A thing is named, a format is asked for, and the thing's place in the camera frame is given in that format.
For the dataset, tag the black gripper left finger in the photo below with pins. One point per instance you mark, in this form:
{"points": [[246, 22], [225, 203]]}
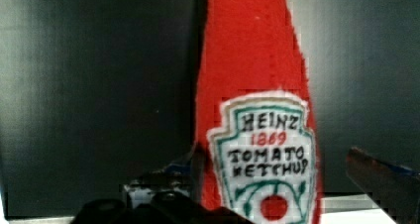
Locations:
{"points": [[184, 175]]}

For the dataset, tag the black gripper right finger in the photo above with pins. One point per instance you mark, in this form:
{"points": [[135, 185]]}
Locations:
{"points": [[394, 189]]}

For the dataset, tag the red plush ketchup bottle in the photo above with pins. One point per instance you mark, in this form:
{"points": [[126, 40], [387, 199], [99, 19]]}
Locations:
{"points": [[253, 116]]}

